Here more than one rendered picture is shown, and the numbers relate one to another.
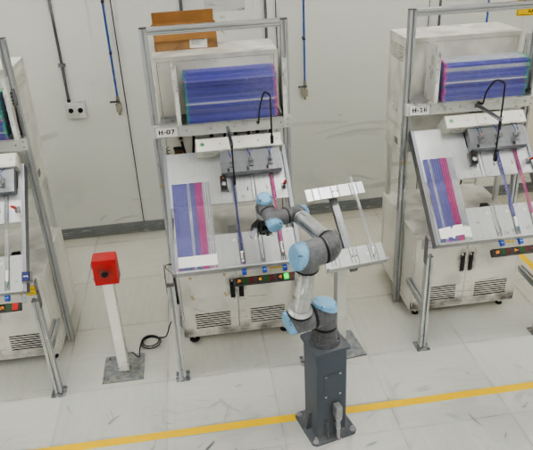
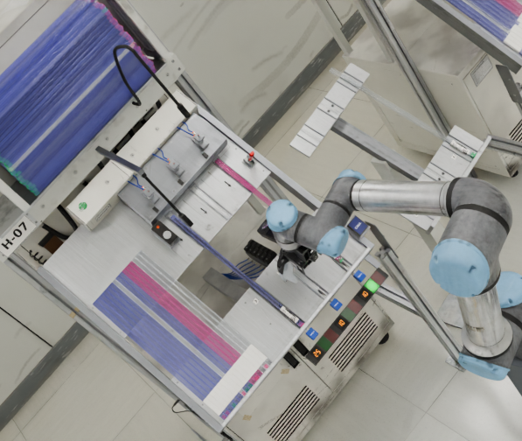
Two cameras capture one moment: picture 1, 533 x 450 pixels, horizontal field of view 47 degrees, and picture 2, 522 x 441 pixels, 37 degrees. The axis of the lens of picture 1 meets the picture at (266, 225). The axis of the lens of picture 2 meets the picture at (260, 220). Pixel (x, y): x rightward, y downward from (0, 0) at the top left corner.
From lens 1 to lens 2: 1.27 m
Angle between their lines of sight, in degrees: 11
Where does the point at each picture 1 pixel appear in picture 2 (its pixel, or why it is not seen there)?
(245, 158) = (163, 171)
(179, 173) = (87, 276)
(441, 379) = not seen: outside the picture
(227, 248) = (257, 323)
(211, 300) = (272, 396)
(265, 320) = (356, 353)
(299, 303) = (491, 330)
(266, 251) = (314, 276)
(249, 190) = (209, 211)
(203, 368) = not seen: outside the picture
